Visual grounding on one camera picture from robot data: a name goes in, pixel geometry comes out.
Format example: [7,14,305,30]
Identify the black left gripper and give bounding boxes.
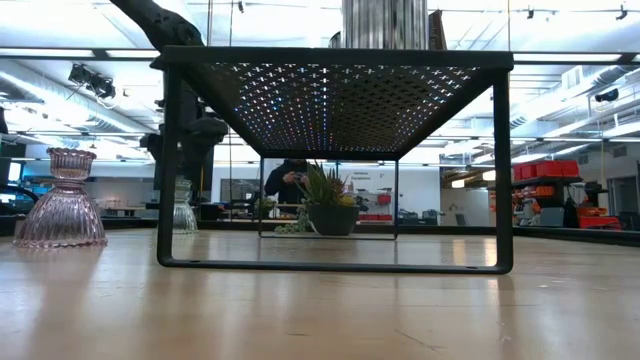
[139,113,230,162]

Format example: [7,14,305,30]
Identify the clear ribbed glass candle holder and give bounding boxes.
[178,175,199,236]

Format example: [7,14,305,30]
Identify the pink ribbed glass candle holder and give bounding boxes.
[13,147,109,250]

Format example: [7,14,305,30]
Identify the black monitor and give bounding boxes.
[152,144,215,192]

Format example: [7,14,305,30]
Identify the person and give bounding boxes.
[263,158,321,205]

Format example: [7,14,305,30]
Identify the small green background plant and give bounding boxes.
[254,197,277,219]

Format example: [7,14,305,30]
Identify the black track light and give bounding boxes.
[67,63,117,100]

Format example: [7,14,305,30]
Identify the black perforated metal riser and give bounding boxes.
[156,44,516,275]

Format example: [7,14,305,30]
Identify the succulent plant in black pot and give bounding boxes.
[273,160,362,237]

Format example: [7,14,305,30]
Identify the red storage bins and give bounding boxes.
[513,159,581,182]

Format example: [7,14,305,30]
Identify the red floor box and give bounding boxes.
[578,214,623,231]

